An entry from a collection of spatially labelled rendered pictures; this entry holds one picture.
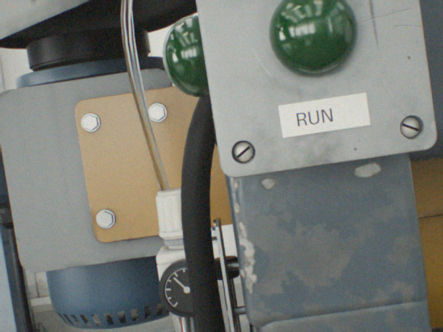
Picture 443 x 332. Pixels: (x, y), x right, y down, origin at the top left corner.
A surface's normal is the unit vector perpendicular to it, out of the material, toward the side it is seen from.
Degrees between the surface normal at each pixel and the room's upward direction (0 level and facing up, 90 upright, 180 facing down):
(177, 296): 90
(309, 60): 128
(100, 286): 91
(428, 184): 90
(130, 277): 91
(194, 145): 77
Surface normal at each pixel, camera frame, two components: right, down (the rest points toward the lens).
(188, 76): -0.32, 0.58
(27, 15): -0.78, 0.15
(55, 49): -0.40, 0.11
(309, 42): -0.13, 0.32
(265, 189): -0.01, 0.06
